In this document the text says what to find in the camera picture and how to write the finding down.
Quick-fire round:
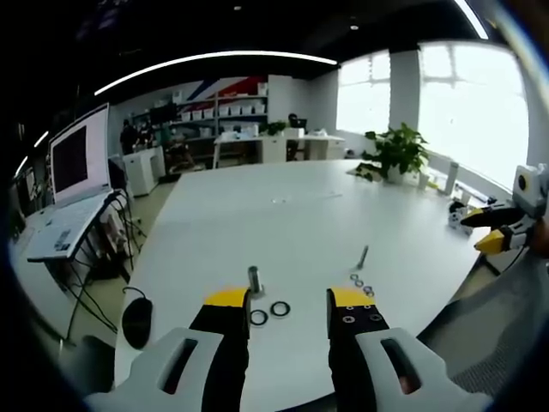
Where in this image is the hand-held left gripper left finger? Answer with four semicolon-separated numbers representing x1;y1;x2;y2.
85;287;252;412

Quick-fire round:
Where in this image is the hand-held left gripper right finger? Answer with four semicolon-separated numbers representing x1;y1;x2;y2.
326;287;495;412

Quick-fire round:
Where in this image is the metal threaded stud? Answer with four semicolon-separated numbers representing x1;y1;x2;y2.
246;265;268;298

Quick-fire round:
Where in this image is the small white toy robot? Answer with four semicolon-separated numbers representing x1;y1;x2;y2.
447;200;474;235

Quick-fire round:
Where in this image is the black computer mouse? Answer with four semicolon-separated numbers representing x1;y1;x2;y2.
121;296;155;350

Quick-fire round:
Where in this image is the grey mesh office chair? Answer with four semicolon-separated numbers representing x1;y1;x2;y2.
418;252;549;398

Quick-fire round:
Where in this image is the metal bolt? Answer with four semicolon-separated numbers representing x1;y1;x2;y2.
353;245;371;271

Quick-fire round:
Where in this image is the green potted plant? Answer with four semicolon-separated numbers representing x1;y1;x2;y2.
361;122;431;185

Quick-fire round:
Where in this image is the white low cabinet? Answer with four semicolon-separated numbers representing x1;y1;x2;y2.
123;145;166;198

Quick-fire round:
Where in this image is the white laptop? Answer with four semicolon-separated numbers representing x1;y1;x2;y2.
26;102;126;264

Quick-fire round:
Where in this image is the white background desk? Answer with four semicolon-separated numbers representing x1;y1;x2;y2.
212;131;347;169

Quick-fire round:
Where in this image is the shelf with white bins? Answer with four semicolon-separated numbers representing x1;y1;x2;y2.
128;75;270;142

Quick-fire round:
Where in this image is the curved ceiling light strip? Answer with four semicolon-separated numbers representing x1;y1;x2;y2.
94;51;339;97

